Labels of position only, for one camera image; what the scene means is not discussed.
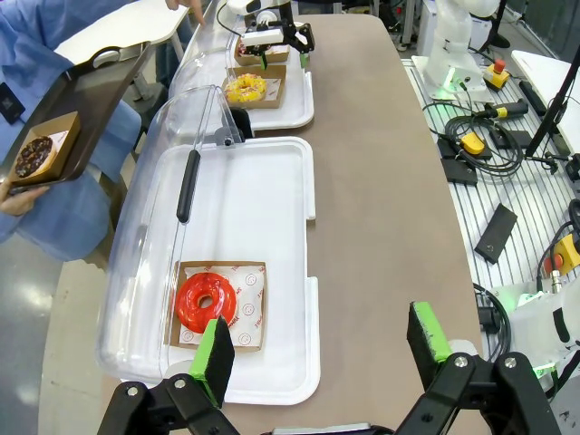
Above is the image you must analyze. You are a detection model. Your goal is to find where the black cable bundle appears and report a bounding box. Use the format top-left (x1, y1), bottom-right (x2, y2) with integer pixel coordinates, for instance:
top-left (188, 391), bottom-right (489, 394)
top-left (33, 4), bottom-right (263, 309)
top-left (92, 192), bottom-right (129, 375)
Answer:
top-left (472, 282), bottom-right (514, 360)

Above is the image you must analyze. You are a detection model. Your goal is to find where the yellow emergency stop button box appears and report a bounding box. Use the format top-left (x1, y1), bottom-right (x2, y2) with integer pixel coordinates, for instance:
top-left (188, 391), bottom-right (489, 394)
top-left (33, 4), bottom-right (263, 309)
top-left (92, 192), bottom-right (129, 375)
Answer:
top-left (481, 58), bottom-right (512, 91)
top-left (546, 234), bottom-right (580, 276)

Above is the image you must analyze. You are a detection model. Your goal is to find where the black flat rectangular box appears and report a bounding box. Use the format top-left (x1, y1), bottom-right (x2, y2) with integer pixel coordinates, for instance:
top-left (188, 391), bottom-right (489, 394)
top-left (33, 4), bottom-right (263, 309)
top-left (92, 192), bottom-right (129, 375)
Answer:
top-left (474, 202), bottom-right (519, 264)
top-left (440, 157), bottom-right (479, 185)

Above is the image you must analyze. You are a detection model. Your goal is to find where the yellow enabling switch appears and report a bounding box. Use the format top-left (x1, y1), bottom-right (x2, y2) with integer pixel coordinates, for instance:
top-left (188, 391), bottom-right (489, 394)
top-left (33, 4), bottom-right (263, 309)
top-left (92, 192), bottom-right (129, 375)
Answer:
top-left (459, 135), bottom-right (488, 158)

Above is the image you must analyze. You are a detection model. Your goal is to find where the black serving tray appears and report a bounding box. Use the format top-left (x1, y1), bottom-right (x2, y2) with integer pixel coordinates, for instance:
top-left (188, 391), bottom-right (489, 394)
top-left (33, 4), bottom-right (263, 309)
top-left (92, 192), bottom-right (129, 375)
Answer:
top-left (0, 41), bottom-right (153, 196)

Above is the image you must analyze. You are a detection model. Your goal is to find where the brown cardboard donut tray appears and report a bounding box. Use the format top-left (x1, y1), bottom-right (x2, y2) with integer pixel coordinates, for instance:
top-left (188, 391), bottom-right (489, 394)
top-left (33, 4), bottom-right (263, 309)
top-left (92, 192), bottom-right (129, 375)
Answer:
top-left (233, 37), bottom-right (292, 65)
top-left (168, 260), bottom-right (269, 352)
top-left (8, 111), bottom-right (82, 185)
top-left (222, 64), bottom-right (288, 111)

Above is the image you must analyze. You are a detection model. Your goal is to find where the white side table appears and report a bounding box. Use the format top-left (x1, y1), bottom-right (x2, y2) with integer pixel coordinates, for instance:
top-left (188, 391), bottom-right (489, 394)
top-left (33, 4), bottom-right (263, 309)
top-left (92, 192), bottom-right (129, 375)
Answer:
top-left (53, 3), bottom-right (192, 61)

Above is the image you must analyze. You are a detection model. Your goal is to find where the person's right forearm blue sleeve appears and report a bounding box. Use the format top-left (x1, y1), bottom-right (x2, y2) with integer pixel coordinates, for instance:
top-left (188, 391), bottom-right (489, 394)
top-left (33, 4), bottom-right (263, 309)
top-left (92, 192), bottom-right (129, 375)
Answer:
top-left (0, 174), bottom-right (113, 262)

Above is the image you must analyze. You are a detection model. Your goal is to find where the white printed liner paper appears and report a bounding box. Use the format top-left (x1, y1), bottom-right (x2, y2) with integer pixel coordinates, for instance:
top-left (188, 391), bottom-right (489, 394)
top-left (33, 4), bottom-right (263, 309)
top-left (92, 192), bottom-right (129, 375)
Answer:
top-left (262, 77), bottom-right (283, 102)
top-left (179, 264), bottom-right (266, 348)
top-left (43, 130), bottom-right (70, 151)

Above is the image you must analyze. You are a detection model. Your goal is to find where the chocolate glazed donut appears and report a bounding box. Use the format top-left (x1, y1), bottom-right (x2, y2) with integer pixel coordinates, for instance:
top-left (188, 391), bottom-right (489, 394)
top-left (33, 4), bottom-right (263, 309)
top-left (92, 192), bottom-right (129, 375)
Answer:
top-left (14, 135), bottom-right (58, 179)

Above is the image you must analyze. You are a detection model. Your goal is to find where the black lid handle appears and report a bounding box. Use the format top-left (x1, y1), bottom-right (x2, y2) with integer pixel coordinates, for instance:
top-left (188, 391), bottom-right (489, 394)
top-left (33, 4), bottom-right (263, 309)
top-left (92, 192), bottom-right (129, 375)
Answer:
top-left (177, 150), bottom-right (202, 224)

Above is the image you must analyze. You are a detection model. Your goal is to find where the person's right hand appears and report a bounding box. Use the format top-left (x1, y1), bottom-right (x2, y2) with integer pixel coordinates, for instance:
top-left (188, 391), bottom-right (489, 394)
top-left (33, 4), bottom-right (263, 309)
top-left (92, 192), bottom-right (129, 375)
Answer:
top-left (0, 179), bottom-right (49, 217)

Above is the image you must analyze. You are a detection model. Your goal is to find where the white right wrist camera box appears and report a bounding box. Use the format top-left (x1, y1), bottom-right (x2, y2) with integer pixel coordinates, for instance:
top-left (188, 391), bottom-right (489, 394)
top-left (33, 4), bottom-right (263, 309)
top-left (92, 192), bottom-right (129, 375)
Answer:
top-left (244, 27), bottom-right (286, 47)

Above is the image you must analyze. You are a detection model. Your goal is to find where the aluminium slotted mounting plate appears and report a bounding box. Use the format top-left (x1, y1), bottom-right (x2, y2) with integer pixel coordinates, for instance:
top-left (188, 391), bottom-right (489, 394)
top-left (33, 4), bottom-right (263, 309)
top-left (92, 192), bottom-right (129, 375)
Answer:
top-left (398, 53), bottom-right (580, 321)

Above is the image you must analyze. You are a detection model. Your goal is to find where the black tripod pole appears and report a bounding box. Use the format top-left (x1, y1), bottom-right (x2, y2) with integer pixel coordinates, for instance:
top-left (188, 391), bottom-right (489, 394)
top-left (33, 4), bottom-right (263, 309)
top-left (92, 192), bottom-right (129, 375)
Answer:
top-left (524, 43), bottom-right (580, 159)

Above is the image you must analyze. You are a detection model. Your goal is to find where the person's left hand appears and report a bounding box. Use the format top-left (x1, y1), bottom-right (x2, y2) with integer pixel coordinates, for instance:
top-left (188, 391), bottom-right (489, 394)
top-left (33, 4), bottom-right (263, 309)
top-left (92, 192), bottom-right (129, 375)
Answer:
top-left (163, 0), bottom-right (206, 25)

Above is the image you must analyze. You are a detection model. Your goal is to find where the coiled black cable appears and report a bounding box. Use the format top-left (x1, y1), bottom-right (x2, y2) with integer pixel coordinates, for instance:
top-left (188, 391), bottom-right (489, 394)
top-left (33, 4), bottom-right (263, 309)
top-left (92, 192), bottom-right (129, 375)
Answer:
top-left (442, 111), bottom-right (527, 177)

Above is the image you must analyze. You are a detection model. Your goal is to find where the black handheld device yellow label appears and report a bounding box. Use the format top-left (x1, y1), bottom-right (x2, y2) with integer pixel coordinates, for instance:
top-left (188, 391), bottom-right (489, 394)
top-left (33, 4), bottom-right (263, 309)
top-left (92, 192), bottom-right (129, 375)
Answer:
top-left (483, 98), bottom-right (530, 122)

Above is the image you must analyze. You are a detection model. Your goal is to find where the person torso in blue shirt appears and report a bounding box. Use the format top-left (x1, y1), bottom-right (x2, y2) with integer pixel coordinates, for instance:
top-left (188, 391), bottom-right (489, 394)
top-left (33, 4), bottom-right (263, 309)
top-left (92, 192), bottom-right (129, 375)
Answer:
top-left (0, 0), bottom-right (151, 262)

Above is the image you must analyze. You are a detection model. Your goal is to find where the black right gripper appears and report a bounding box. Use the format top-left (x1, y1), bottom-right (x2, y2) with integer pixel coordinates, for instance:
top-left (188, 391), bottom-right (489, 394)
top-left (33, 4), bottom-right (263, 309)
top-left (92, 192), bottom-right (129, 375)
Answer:
top-left (258, 21), bottom-right (316, 72)

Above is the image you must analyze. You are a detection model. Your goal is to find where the clear display case lid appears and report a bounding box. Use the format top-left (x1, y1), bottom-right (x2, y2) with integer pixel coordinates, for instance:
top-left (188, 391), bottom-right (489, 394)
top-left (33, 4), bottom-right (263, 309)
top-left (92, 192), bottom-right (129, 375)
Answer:
top-left (168, 5), bottom-right (242, 100)
top-left (94, 84), bottom-right (248, 380)

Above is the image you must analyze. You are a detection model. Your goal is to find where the yellow sprinkled donut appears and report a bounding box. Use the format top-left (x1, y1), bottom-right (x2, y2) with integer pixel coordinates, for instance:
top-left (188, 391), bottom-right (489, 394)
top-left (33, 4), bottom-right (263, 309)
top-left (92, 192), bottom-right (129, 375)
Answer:
top-left (224, 72), bottom-right (268, 104)

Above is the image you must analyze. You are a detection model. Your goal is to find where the white display case base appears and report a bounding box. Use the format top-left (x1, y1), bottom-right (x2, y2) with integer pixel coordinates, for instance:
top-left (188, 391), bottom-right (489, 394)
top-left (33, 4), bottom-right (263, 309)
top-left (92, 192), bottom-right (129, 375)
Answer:
top-left (113, 137), bottom-right (323, 406)
top-left (174, 16), bottom-right (315, 133)

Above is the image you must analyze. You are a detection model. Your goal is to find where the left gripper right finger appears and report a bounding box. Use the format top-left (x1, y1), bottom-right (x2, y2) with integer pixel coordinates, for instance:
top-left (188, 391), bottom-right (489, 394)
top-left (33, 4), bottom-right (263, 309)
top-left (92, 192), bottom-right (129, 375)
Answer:
top-left (393, 300), bottom-right (564, 435)

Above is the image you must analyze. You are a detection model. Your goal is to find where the black hanging name tag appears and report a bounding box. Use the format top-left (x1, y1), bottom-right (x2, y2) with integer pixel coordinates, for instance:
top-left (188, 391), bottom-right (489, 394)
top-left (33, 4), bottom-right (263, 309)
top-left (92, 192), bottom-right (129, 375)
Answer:
top-left (0, 82), bottom-right (25, 125)

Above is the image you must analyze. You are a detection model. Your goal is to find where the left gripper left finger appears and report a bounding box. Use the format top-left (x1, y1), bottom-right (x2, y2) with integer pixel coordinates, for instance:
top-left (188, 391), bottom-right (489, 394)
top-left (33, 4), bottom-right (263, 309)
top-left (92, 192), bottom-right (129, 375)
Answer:
top-left (94, 314), bottom-right (242, 435)

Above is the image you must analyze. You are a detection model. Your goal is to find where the red glazed donut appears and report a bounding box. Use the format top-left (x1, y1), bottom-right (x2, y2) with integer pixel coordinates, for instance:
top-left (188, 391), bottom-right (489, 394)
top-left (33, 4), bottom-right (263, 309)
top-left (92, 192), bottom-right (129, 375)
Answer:
top-left (175, 271), bottom-right (239, 329)

